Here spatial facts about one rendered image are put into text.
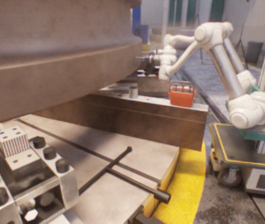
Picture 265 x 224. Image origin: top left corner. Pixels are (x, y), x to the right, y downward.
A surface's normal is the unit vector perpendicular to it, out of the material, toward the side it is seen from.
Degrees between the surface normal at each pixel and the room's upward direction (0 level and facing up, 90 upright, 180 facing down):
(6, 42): 72
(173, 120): 90
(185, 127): 90
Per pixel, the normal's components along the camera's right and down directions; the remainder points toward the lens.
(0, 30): 0.74, 0.28
